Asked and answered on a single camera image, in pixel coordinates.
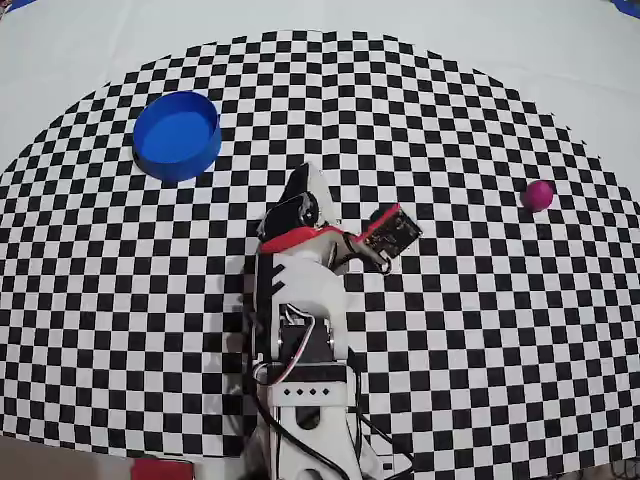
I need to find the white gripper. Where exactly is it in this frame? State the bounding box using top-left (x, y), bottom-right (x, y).
top-left (258, 162), bottom-right (352, 262)

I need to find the pink faceted ball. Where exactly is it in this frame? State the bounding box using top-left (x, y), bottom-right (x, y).
top-left (521, 179), bottom-right (556, 212)

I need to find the black white checkered cloth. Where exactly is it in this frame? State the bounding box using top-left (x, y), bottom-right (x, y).
top-left (0, 0), bottom-right (640, 476)

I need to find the blue round bowl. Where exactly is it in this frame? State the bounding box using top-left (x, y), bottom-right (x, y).
top-left (132, 91), bottom-right (223, 184)

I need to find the red flat object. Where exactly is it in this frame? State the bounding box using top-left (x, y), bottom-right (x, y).
top-left (130, 458), bottom-right (196, 480)

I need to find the wrist camera board red mount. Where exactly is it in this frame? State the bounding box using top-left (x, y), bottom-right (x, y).
top-left (259, 202), bottom-right (425, 275)

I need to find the red white servo wire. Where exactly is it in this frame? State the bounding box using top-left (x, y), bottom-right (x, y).
top-left (249, 304), bottom-right (321, 386)

